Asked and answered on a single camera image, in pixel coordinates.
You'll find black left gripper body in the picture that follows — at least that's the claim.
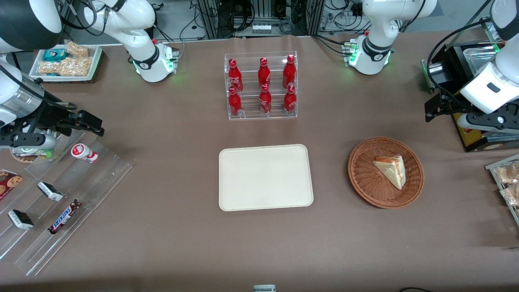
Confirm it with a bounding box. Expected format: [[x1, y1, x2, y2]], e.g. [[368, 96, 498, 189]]
[[443, 93, 474, 119]]

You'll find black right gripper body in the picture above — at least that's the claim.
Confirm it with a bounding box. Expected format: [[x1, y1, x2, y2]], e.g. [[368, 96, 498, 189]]
[[30, 101, 81, 137]]

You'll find triangular sandwich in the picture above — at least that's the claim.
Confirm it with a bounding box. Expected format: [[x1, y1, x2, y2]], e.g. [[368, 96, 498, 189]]
[[373, 155, 406, 191]]

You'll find white snack tray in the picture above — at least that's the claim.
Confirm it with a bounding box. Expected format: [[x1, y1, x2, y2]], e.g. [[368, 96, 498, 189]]
[[29, 45, 103, 82]]

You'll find brown wicker basket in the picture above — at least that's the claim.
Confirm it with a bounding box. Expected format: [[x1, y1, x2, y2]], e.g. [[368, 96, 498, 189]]
[[348, 137, 425, 209]]

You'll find beige plastic tray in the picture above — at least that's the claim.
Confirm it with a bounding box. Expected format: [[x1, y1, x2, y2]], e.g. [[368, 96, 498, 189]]
[[219, 144, 314, 212]]

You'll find white red yogurt bottle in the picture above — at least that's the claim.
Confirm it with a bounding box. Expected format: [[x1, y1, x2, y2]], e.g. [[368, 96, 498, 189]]
[[71, 143, 99, 164]]

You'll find black food warmer machine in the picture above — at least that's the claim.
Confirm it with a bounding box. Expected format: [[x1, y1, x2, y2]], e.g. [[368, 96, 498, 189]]
[[421, 18, 519, 153]]

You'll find flat puffed snack bag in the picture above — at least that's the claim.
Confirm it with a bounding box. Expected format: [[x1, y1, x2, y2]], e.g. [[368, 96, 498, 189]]
[[38, 61, 61, 76]]

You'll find clear acrylic stepped display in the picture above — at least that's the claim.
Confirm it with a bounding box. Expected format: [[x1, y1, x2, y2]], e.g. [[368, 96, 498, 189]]
[[0, 130, 133, 277]]

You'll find large puffed snack bag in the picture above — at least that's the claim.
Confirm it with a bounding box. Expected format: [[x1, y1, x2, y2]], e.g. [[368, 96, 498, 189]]
[[59, 57, 93, 77]]

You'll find clear food pan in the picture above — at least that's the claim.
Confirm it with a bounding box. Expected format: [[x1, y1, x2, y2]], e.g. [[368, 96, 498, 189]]
[[463, 46, 502, 75]]

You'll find teal snack packet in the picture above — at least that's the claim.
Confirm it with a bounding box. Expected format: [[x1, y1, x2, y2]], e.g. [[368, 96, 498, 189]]
[[43, 49, 69, 62]]

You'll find small puffed snack bag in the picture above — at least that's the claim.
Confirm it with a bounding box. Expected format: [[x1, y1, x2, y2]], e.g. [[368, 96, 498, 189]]
[[65, 41, 89, 58]]

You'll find black white snack bar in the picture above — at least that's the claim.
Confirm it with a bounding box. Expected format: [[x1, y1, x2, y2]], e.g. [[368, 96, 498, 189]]
[[37, 181, 64, 202], [8, 209, 34, 230]]

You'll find red cookie package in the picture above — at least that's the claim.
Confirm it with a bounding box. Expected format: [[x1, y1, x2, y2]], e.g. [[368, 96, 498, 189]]
[[0, 169, 24, 201]]

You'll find wrapped pastry pack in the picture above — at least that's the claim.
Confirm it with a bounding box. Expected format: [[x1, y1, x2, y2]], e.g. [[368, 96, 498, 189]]
[[495, 162, 519, 185], [500, 185, 519, 207]]

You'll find snickers chocolate bar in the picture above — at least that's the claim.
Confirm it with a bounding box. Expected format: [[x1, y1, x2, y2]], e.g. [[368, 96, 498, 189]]
[[48, 200, 83, 235]]

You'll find red cola bottle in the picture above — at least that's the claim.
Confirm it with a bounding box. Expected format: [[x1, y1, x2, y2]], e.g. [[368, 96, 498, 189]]
[[258, 57, 271, 90], [283, 54, 297, 89], [283, 85, 297, 113], [228, 58, 244, 93], [259, 84, 272, 114], [228, 87, 242, 117]]

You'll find aluminium equipment rack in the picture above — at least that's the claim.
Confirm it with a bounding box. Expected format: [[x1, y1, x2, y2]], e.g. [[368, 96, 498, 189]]
[[197, 0, 325, 39]]

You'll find clear acrylic bottle rack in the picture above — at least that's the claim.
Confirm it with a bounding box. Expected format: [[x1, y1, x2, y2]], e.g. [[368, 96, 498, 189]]
[[224, 51, 298, 120]]

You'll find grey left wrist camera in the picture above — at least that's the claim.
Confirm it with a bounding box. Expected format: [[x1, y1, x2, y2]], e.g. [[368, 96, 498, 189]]
[[457, 112, 519, 135]]

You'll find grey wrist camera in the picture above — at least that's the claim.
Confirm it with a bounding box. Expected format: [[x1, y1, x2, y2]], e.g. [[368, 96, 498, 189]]
[[0, 132, 58, 150], [457, 112, 519, 135]]

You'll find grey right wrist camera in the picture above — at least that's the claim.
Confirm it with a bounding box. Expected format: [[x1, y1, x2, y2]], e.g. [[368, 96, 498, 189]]
[[0, 132, 58, 150]]

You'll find metal wire basket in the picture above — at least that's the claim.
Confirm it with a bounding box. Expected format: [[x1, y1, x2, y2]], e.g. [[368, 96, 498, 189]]
[[485, 154, 519, 227]]

